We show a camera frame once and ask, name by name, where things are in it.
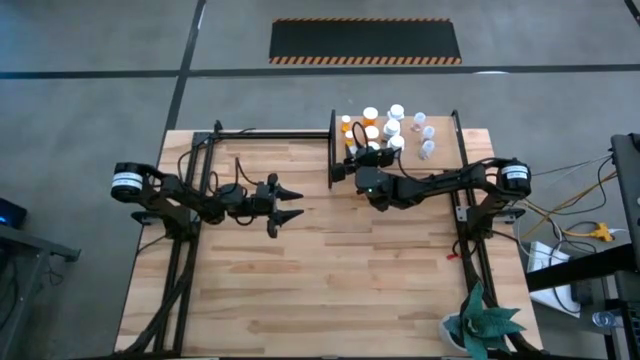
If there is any black hazard-striped floor mat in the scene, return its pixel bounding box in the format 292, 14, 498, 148
268, 18, 463, 66

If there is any black device blue light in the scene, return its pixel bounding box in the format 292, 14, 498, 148
0, 197, 29, 231

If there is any yellow orange floor cable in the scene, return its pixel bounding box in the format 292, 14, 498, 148
519, 169, 619, 241

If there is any black desk beam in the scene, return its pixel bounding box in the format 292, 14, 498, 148
524, 242, 640, 294

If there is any wooden shelf black metal frame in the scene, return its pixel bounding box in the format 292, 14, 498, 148
327, 108, 474, 190

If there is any yellow power cord splitter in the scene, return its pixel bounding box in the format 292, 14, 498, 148
562, 222, 626, 244

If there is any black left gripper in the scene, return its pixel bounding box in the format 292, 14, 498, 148
249, 172, 305, 240

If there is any black aluminium rig frame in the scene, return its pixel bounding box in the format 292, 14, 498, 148
114, 119, 544, 360

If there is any clear plastic water bottle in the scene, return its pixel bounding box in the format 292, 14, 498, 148
591, 310, 621, 329

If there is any green plant in white pot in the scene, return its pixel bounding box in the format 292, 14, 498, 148
438, 282, 527, 360

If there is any dark grey desk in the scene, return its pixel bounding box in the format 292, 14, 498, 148
609, 132, 640, 244

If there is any grey side table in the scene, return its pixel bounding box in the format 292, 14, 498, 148
0, 222, 82, 346

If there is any white floor box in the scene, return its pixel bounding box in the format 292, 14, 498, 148
527, 240, 584, 319

